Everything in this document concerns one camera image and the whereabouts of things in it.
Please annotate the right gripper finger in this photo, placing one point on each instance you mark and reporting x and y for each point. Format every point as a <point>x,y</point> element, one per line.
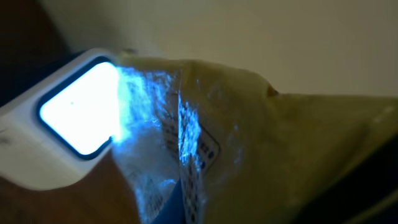
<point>373,180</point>

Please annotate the yellow white wipes pack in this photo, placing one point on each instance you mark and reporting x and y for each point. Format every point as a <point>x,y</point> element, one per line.
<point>201,142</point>

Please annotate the white barcode scanner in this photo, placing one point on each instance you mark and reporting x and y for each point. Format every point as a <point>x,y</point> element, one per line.
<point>56,132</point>

